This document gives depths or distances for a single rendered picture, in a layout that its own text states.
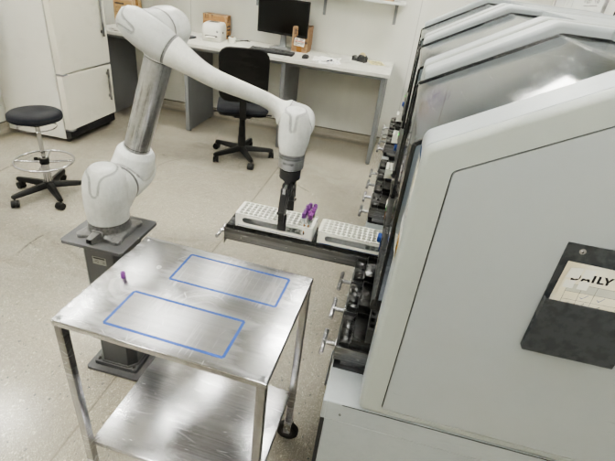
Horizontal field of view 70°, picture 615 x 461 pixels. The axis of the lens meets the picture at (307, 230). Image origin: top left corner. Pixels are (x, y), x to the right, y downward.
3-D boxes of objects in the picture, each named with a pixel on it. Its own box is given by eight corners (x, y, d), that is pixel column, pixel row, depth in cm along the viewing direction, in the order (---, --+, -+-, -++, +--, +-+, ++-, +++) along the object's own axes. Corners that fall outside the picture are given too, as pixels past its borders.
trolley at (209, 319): (297, 434, 185) (322, 279, 143) (259, 555, 146) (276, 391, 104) (154, 389, 196) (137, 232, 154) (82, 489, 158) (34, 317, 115)
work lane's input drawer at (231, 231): (403, 262, 172) (408, 242, 167) (401, 283, 160) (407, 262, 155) (226, 223, 182) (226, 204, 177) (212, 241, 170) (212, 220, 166)
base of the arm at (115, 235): (67, 241, 165) (64, 229, 163) (103, 214, 184) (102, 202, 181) (112, 251, 163) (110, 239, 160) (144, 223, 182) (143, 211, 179)
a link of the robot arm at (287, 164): (275, 155, 149) (274, 170, 152) (301, 159, 148) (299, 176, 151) (283, 145, 157) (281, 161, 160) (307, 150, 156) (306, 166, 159)
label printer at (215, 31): (226, 39, 468) (227, 21, 459) (220, 43, 443) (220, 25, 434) (208, 37, 468) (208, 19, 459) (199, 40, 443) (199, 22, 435)
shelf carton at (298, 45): (290, 50, 450) (293, 25, 437) (296, 48, 468) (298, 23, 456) (307, 53, 447) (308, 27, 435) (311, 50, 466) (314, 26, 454)
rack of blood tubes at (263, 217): (317, 230, 171) (318, 216, 168) (310, 243, 163) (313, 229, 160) (243, 214, 175) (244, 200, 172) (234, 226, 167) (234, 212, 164)
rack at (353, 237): (397, 248, 167) (401, 234, 164) (395, 262, 159) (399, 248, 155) (320, 231, 171) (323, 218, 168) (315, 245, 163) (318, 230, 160)
